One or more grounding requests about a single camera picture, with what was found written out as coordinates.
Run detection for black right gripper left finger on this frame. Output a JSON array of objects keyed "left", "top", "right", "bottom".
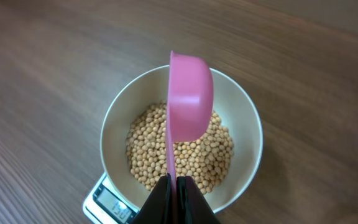
[{"left": 132, "top": 174, "right": 172, "bottom": 224}]

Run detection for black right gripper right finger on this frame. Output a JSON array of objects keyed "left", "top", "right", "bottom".
[{"left": 177, "top": 176, "right": 221, "bottom": 224}]

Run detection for pink plastic measuring scoop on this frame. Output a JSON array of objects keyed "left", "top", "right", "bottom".
[{"left": 165, "top": 50, "right": 214, "bottom": 224}]

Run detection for soybeans in white bowl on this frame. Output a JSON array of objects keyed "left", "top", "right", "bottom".
[{"left": 126, "top": 102, "right": 234, "bottom": 195}]

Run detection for white digital kitchen scale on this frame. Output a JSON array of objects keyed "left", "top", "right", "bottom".
[{"left": 82, "top": 173, "right": 139, "bottom": 224}]

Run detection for white round bowl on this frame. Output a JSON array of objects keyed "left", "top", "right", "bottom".
[{"left": 100, "top": 65, "right": 263, "bottom": 213}]

